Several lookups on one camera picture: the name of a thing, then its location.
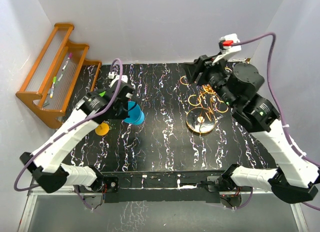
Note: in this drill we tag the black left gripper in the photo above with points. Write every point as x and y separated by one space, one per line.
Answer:
124 114

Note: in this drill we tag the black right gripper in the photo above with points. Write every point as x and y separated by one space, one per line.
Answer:
202 65

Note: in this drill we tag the blue wine glass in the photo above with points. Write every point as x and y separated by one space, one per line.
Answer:
135 114

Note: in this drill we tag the yellow wine glass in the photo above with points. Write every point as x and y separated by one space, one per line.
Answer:
102 129

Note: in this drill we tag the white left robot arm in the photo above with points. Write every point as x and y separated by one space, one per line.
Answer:
46 163

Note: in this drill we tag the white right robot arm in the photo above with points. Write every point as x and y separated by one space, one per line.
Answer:
294 180

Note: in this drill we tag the green capped marker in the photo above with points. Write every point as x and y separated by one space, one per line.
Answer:
53 86

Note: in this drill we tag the wooden stepped shelf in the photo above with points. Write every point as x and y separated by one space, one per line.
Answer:
35 89

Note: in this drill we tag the purple capped marker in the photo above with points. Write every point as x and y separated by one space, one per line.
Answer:
67 61

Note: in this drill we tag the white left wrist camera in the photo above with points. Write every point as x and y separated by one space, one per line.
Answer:
115 77

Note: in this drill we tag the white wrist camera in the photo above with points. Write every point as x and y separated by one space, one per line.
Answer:
227 48
115 77

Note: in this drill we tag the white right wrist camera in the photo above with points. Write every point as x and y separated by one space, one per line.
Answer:
227 48

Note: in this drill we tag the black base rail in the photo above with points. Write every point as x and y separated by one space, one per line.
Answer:
158 186

